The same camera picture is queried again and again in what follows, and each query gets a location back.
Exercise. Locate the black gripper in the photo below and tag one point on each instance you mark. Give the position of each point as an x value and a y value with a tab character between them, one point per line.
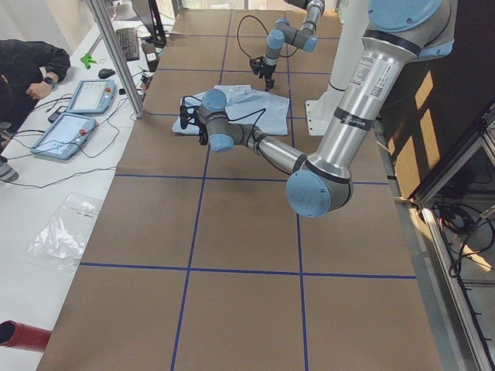
265	69
202	132

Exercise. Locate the light blue button-up shirt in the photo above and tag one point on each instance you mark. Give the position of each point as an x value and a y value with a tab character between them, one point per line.
244	104

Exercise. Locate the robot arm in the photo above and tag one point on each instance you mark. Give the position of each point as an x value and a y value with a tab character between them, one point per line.
283	33
378	39

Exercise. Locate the black computer mouse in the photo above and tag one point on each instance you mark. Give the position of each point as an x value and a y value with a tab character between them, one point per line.
105	73

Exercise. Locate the upper teach pendant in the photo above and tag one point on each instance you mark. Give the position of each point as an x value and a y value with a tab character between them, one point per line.
92	97

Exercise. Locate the teach pendant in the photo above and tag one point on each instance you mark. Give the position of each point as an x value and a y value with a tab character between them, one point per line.
92	97
65	136

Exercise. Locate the black keyboard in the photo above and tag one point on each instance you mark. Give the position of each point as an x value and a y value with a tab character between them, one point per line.
128	41

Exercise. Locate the black monitor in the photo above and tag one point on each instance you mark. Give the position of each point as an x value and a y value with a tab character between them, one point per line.
148	13

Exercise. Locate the green plastic tool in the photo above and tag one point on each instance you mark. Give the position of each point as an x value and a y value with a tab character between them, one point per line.
88	61

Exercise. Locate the lower teach pendant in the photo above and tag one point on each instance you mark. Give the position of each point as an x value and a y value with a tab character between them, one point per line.
65	136

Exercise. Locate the black control cabinet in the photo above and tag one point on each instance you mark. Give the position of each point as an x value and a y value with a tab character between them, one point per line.
432	108

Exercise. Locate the seated person in black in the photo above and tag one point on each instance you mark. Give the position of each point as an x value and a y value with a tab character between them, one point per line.
30	70

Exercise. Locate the clear plastic bag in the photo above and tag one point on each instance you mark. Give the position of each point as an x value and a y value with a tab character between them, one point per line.
60	244

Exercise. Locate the red cylinder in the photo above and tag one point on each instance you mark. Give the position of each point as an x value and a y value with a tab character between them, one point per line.
18	335

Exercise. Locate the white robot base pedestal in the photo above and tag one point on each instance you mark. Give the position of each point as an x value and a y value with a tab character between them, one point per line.
320	112

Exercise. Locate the grey aluminium frame post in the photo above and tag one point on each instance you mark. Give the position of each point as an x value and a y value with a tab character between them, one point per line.
110	40

